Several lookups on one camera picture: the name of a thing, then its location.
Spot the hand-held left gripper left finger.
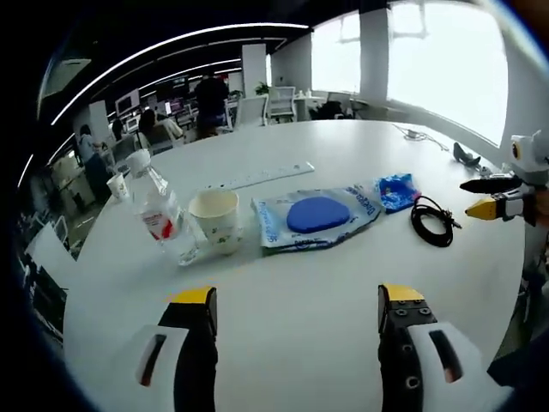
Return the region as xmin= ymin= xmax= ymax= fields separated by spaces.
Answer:
xmin=113 ymin=285 xmax=219 ymax=412

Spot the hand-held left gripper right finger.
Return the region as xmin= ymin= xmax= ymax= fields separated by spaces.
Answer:
xmin=377 ymin=282 xmax=501 ymax=412

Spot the black cable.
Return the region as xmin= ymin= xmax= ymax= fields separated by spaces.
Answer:
xmin=410 ymin=195 xmax=463 ymax=249

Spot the small blue tissue packet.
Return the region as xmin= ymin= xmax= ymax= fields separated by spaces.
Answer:
xmin=372 ymin=172 xmax=422 ymax=215

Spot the leaf print paper cup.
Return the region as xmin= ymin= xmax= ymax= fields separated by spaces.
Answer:
xmin=187 ymin=188 xmax=244 ymax=258

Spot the clear plastic water bottle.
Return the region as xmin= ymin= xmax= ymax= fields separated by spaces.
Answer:
xmin=126 ymin=148 xmax=202 ymax=267

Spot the wet wipes packet blue lid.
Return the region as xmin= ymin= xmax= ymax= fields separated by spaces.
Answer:
xmin=250 ymin=183 xmax=383 ymax=255

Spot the black curved object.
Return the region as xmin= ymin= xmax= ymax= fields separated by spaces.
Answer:
xmin=453 ymin=142 xmax=482 ymax=167

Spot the white table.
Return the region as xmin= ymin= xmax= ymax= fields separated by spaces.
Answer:
xmin=63 ymin=118 xmax=527 ymax=412

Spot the large window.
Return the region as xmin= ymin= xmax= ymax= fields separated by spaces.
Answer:
xmin=385 ymin=0 xmax=510 ymax=147

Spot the person's own clothing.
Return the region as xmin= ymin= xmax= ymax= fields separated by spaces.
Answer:
xmin=486 ymin=330 xmax=549 ymax=412

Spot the small paper cup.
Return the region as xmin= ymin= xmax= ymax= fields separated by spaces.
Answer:
xmin=106 ymin=173 xmax=130 ymax=201

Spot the black bag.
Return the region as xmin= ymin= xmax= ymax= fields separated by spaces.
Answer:
xmin=308 ymin=101 xmax=347 ymax=121

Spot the white power strip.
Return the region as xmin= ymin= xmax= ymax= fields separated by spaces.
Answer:
xmin=203 ymin=161 xmax=317 ymax=190

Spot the narrow window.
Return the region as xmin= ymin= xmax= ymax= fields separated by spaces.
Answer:
xmin=311 ymin=10 xmax=361 ymax=94

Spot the white mesh office chair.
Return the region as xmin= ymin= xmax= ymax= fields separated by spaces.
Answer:
xmin=235 ymin=94 xmax=269 ymax=128
xmin=268 ymin=85 xmax=298 ymax=125

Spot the computer monitor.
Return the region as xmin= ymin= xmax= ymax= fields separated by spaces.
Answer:
xmin=115 ymin=89 xmax=142 ymax=113

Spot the long ceiling light strip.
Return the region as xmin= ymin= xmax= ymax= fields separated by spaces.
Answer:
xmin=51 ymin=21 xmax=310 ymax=125

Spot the white charger with cable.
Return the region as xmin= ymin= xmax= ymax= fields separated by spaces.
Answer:
xmin=392 ymin=123 xmax=451 ymax=152

